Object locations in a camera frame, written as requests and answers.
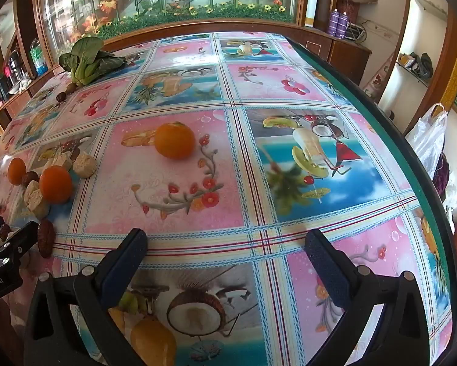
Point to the orange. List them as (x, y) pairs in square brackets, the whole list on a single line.
[(55, 183), (174, 140), (16, 170)]

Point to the fruit printed tablecloth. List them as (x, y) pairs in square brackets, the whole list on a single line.
[(228, 183)]

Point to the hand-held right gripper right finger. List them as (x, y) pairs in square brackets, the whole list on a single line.
[(325, 270)]

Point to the green plastic bottle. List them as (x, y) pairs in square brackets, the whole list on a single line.
[(39, 57)]

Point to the brown woven basket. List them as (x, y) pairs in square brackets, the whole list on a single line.
[(348, 3)]

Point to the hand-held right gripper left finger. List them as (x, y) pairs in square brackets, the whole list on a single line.
[(118, 274)]

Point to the dark bag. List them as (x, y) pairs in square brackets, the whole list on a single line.
[(424, 65)]

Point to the white plastic bag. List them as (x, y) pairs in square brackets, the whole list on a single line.
[(428, 137)]

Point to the purple spray can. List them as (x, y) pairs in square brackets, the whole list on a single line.
[(343, 25), (334, 23)]

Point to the purple cabbage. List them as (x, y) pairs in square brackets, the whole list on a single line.
[(443, 177)]

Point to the green bok choy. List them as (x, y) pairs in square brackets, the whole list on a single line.
[(87, 59)]

